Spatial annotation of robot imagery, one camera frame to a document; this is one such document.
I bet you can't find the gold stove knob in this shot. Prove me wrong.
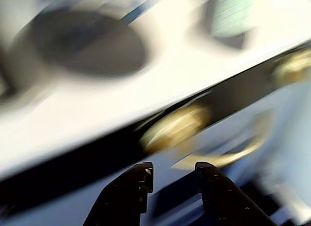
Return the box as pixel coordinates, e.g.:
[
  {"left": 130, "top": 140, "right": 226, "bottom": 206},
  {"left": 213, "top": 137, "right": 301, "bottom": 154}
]
[
  {"left": 138, "top": 104, "right": 213, "bottom": 155},
  {"left": 272, "top": 50, "right": 311, "bottom": 85}
]

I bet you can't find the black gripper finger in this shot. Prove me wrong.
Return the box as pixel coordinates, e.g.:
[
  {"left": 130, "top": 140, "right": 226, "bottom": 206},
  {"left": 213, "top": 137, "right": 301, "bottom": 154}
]
[
  {"left": 195, "top": 162, "right": 277, "bottom": 226},
  {"left": 83, "top": 161, "right": 154, "bottom": 226}
]

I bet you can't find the blue toy kitchen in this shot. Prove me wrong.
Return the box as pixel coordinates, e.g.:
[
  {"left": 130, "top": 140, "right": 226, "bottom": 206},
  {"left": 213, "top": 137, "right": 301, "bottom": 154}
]
[{"left": 0, "top": 0, "right": 311, "bottom": 226}]

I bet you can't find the gray salt shaker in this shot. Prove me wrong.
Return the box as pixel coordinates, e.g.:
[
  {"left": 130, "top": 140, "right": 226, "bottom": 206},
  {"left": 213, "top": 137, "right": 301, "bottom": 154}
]
[{"left": 208, "top": 0, "right": 258, "bottom": 50}]

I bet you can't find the gold oven door handle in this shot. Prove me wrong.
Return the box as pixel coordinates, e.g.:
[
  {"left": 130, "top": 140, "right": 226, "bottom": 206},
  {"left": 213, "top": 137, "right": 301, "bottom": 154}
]
[{"left": 191, "top": 109, "right": 275, "bottom": 169}]

